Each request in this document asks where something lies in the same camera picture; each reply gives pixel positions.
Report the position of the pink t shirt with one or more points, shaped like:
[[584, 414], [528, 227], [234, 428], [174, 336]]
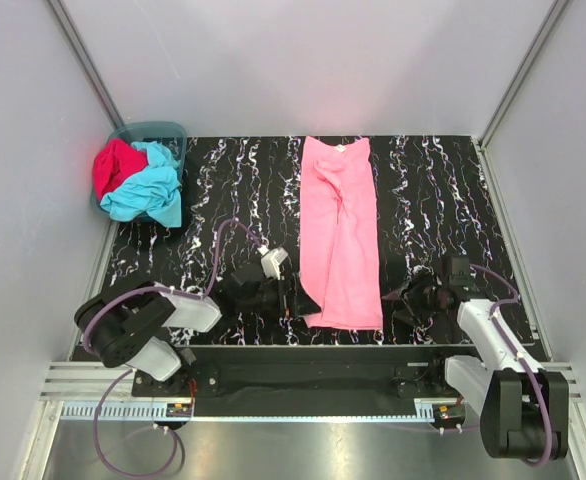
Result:
[[339, 257]]

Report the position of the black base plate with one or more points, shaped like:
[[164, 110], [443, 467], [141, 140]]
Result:
[[318, 381]]

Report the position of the left corner aluminium post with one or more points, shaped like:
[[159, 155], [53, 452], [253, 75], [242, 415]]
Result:
[[72, 36]]

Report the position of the right corner aluminium post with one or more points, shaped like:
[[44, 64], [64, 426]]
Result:
[[549, 24]]

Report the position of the aluminium frame rail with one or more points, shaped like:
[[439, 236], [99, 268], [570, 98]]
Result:
[[73, 381]]

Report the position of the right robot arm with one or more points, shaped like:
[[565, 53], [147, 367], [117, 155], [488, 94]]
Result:
[[523, 407]]

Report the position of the teal plastic basket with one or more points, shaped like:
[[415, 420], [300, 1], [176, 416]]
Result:
[[169, 134]]

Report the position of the cyan t shirt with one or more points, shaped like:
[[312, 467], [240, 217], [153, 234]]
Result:
[[153, 192]]

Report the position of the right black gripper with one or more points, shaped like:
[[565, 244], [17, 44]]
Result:
[[414, 286]]

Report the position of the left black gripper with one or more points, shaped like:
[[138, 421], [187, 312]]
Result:
[[285, 304]]

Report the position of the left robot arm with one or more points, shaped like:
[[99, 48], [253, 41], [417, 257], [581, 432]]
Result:
[[121, 326]]

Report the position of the red t shirt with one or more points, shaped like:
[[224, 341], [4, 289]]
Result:
[[115, 163]]

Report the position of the corner aluminium post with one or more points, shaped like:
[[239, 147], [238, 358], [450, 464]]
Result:
[[549, 24], [72, 36]]

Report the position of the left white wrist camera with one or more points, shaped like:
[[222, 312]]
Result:
[[272, 260]]

